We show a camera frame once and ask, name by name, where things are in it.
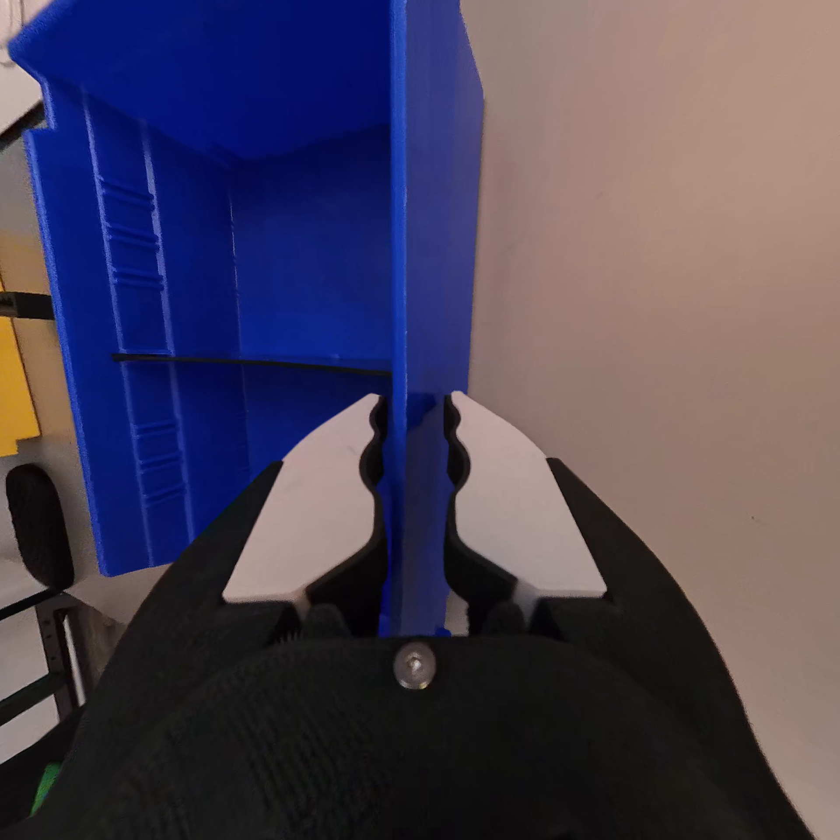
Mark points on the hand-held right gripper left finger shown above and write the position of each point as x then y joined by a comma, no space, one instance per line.
308,524

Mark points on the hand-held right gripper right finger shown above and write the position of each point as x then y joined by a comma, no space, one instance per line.
524,524

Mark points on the blue plastic bin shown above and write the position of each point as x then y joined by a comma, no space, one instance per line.
294,228

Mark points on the yellow plastic bin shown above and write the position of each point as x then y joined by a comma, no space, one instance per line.
15,393

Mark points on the black metal table frame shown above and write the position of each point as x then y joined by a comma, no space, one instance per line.
55,656

